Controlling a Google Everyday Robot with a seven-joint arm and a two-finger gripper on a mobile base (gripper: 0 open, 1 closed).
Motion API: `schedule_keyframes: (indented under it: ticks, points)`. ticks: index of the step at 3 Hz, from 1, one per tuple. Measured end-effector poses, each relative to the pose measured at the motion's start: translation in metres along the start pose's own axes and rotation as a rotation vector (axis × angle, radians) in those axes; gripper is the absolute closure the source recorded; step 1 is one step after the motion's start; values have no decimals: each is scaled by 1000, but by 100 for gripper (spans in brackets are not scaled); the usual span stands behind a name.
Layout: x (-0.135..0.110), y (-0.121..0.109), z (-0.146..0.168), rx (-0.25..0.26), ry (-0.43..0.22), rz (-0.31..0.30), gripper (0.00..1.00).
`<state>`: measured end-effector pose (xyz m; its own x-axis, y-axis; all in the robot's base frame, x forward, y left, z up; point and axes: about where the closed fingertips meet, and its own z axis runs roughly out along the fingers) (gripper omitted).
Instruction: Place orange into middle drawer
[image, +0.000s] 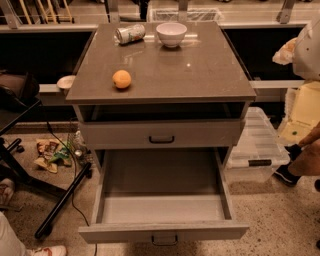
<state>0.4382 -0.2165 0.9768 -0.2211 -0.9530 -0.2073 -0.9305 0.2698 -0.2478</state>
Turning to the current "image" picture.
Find orange fruit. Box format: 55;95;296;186
112;70;132;89

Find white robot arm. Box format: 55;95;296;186
293;16;320;81

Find closed grey upper drawer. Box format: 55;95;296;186
79;120;244;149

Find grey drawer cabinet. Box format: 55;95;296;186
66;22;256;166

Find open grey lower drawer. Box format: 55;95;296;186
79;148;249;246

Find plastic bottle on floor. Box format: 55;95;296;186
72;131;87;166

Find white ceramic bowl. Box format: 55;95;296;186
156;22;187;48

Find tipped drink can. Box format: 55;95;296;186
115;24;146;45

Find small round dish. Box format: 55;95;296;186
57;75;76;90

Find clear plastic storage bin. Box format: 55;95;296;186
224;107;290;183

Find snack bags on floor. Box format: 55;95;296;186
34;139;72;173

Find person leg with shoe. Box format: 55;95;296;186
274;122;320;186

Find black stand legs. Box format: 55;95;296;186
0;98;91;239

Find white sneaker bottom left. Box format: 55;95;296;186
27;245;67;256

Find black floor cable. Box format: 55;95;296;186
45;121;98;256

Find white wire basket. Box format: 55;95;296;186
147;8;224;22

